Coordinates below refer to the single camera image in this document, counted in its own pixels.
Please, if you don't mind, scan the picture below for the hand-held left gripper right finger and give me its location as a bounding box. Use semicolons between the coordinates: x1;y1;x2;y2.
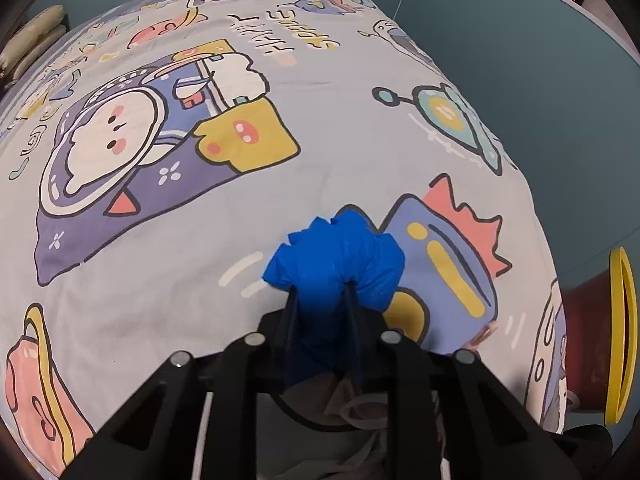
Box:
344;284;582;480

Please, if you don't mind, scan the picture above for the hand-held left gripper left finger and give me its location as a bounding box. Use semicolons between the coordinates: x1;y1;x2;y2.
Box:
60;287;302;480

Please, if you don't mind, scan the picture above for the blue plastic bag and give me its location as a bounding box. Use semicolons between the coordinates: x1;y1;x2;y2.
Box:
262;205;407;391

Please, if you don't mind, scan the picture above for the grey cloth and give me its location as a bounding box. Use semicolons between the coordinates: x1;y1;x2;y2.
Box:
272;385;401;480

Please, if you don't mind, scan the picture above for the cartoon printed bed sheet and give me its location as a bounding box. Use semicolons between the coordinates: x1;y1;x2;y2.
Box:
0;0;572;480

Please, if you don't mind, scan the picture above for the red stool with yellow rim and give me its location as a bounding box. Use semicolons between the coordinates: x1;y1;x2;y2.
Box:
559;247;639;429

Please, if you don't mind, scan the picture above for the beige pillow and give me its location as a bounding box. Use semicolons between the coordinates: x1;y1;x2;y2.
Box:
0;5;66;68
0;25;69;87

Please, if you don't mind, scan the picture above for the pink cloth with strap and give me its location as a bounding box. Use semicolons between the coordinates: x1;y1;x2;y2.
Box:
325;377;392;429

